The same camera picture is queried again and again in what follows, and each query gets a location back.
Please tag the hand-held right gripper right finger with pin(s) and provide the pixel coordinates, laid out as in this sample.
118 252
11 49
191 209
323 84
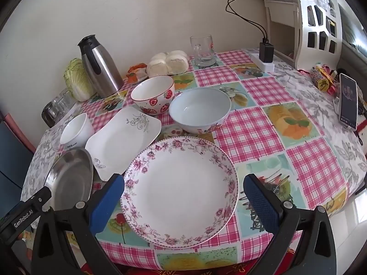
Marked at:
262 203

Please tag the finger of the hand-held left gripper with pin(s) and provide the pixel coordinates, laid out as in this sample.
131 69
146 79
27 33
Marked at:
41 199

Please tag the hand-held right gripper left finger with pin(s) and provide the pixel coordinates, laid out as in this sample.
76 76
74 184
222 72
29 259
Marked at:
107 197

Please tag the stainless steel plate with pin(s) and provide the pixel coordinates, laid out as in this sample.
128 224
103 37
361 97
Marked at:
71 177

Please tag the pink floral round plate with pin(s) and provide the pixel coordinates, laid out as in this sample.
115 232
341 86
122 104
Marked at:
177 194

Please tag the strawberry print bowl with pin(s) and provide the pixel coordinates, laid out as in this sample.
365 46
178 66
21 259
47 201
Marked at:
152 91

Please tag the white bowl with red rim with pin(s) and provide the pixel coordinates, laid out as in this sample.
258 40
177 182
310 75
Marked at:
197 106

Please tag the white rectangular plate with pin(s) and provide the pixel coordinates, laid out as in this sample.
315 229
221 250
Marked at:
120 143

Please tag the dark chair with pink rim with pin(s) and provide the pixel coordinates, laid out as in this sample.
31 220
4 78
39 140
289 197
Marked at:
14 149

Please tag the small white cup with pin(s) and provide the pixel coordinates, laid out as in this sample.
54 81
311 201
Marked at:
76 129

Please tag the pink checked tablecloth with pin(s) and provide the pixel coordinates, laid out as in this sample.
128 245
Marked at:
258 120

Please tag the glass teapot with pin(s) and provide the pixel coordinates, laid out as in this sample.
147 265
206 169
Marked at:
51 116

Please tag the clear drinking glass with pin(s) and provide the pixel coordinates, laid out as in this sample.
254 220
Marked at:
58 104
67 97

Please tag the napa cabbage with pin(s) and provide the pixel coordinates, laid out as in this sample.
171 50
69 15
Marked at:
76 81

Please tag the orange snack packet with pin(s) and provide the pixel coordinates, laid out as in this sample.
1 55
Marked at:
133 76

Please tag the stainless steel thermos jug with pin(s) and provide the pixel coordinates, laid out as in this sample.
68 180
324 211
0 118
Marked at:
100 68

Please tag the smartphone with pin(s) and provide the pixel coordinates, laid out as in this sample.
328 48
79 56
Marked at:
348 100

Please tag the white power strip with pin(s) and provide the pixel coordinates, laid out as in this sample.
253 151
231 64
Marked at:
263 66

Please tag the colourful candy packs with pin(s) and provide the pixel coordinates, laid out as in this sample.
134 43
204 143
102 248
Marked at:
321 78

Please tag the bag of steamed buns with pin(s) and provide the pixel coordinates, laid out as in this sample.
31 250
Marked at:
169 63

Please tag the black charger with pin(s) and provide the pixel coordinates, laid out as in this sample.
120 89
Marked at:
266 51

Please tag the glass beer mug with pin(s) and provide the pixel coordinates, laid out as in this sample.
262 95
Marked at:
202 50

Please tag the white cutout shelf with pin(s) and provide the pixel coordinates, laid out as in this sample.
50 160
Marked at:
304 20

